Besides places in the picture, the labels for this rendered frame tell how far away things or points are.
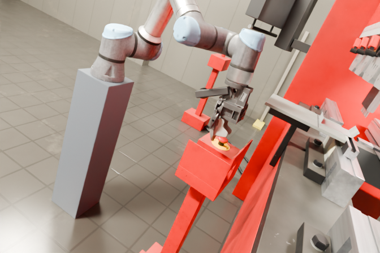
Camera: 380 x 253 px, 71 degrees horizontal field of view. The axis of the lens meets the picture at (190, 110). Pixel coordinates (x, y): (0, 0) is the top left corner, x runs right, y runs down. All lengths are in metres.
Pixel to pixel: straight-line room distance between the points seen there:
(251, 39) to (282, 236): 0.49
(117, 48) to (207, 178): 0.65
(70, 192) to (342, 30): 1.74
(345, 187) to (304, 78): 1.12
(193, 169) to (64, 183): 0.83
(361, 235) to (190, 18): 0.60
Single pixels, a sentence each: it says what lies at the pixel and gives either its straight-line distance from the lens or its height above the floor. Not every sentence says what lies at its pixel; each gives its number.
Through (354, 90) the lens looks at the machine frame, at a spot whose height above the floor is 1.07.
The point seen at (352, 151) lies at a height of 0.99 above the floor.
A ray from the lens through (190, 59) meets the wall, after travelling 4.13.
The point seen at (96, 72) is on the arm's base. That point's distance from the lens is 1.22.
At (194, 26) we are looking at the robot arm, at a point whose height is 1.15.
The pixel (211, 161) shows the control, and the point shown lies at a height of 0.78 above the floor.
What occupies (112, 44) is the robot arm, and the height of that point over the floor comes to 0.93.
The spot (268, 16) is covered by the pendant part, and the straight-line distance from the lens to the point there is 2.15.
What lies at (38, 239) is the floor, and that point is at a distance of 1.54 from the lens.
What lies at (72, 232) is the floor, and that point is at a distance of 1.57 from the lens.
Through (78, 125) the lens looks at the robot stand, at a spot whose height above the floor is 0.52.
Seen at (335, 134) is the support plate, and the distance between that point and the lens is 0.93.
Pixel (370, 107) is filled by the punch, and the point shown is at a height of 1.11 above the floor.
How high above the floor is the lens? 1.21
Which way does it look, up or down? 22 degrees down
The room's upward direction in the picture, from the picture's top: 22 degrees clockwise
